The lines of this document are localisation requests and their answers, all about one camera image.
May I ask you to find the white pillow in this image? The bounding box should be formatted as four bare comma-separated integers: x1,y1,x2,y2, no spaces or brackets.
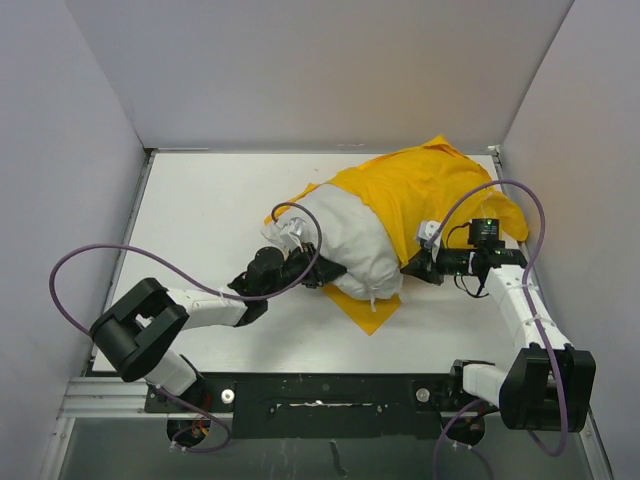
261,184,403,303

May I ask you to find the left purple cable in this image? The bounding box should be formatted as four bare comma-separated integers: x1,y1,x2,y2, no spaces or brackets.
48,201,324,456

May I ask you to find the aluminium frame rail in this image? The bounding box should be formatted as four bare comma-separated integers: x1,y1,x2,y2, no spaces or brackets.
39,144,616,480

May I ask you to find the yellow printed pillowcase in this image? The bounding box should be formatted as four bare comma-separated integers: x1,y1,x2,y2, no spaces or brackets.
293,136,529,334

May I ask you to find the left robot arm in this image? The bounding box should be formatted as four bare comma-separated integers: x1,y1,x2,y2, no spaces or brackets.
89,243,347,411

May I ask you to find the purple cable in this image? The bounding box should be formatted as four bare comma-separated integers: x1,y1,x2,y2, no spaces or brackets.
48,201,324,456
424,179,571,480

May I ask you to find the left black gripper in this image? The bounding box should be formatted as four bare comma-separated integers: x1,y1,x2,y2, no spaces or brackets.
263,241,345,298

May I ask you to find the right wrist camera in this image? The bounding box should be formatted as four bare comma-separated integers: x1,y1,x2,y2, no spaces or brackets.
416,220,442,250

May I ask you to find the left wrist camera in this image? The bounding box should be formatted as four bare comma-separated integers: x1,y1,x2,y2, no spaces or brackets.
279,217,307,251

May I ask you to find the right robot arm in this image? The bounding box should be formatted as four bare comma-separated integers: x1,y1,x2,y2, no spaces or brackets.
401,218,596,433

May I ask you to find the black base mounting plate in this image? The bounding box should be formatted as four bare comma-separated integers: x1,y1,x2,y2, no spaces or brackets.
143,372,506,442

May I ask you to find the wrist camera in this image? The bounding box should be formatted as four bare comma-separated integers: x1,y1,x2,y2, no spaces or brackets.
416,220,442,250
279,217,307,251

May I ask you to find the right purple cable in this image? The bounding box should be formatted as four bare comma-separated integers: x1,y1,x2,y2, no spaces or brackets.
424,179,571,480

